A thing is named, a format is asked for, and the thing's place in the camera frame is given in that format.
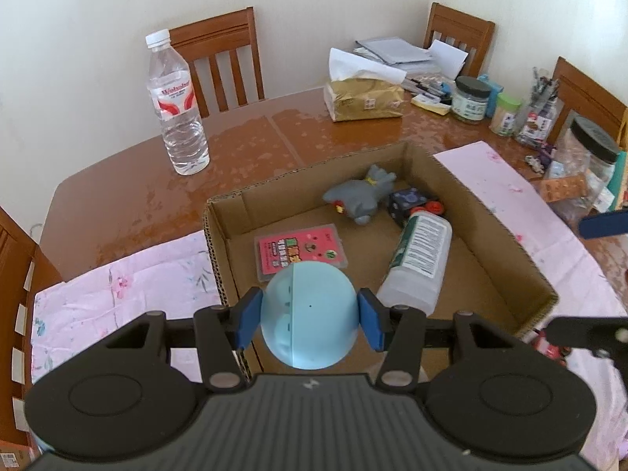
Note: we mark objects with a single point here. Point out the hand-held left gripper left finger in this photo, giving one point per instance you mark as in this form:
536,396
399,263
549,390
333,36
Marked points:
248,319

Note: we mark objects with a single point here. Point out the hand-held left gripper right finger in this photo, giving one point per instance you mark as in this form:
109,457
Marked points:
372,319

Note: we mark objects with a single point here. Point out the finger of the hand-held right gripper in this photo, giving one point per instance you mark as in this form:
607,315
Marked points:
603,224
588,336

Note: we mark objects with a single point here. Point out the light blue round case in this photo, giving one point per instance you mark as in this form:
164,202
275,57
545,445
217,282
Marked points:
314,314

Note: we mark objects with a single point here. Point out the pink snack packet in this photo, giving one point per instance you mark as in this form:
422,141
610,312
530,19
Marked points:
299,250

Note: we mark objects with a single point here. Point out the cardboard box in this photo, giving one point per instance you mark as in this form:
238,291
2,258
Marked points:
490,260

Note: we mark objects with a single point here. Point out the dark blue cube toy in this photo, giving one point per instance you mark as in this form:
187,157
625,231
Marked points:
405,203

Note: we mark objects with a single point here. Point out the grey toy animal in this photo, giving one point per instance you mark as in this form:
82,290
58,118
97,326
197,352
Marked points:
358,196

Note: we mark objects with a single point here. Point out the large clear jar black lid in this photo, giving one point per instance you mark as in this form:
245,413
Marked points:
584,157

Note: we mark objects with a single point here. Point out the small toy figures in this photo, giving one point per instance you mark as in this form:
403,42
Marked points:
539,159

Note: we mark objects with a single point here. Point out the pink floral cloth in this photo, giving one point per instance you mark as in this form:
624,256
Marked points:
515,196

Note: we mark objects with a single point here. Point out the clear pen holder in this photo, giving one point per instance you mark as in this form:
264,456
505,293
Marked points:
537,117

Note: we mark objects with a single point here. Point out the wooden chair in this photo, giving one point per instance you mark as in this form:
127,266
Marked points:
588,88
221,34
19,304
461,22

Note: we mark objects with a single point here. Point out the green lid container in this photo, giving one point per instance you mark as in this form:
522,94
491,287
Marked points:
505,115

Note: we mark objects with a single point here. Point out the small jar black lid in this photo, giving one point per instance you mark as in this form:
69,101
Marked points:
470,100

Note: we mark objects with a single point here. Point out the yellow sticky notes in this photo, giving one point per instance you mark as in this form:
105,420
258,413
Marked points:
429,104

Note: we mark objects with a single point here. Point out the golden tissue pack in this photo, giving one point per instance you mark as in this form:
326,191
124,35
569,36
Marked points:
363,100

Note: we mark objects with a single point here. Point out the row of black pens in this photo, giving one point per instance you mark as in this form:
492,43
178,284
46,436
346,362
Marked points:
429,89

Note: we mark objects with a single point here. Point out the clear plastic water bottle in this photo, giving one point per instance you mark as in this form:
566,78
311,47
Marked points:
179,108

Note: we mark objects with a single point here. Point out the stack of papers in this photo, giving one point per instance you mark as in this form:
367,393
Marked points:
392,51

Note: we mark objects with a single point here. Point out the brown cardboard carton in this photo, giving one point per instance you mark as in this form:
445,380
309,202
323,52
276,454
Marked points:
14,456

